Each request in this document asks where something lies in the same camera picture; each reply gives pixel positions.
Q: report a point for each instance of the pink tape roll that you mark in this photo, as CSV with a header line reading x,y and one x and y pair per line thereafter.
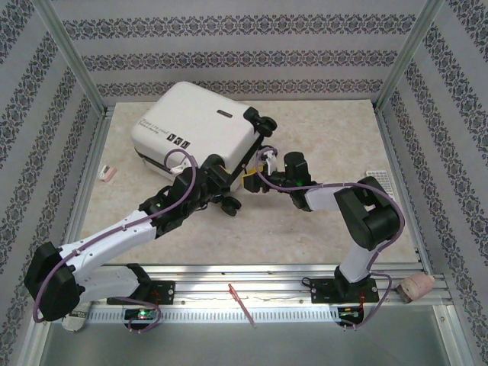
x,y
415,286

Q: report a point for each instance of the aluminium frame post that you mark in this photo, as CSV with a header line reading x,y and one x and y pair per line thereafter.
x,y
68,53
409,53

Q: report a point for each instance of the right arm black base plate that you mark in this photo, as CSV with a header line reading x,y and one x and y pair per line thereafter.
x,y
324,291

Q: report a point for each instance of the aluminium mounting rail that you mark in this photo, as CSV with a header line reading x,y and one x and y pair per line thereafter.
x,y
244,276

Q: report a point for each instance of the white hard-shell suitcase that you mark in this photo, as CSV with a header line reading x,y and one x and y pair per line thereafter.
x,y
190,126

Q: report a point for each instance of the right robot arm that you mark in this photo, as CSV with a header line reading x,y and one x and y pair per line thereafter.
x,y
366,221

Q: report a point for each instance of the small pink white device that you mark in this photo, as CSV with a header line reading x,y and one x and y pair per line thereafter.
x,y
106,173

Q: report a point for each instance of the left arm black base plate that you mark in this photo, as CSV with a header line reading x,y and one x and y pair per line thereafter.
x,y
165,293

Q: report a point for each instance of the newspaper print roll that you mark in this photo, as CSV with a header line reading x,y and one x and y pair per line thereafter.
x,y
76,320

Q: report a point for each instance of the red pen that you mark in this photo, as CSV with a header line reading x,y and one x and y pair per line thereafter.
x,y
242,305

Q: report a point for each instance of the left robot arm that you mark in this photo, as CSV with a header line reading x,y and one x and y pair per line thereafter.
x,y
106,240

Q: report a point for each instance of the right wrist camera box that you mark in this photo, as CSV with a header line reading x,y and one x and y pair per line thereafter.
x,y
269,160

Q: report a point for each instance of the aluminium side rail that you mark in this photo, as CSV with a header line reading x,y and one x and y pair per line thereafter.
x,y
85,187
400,152

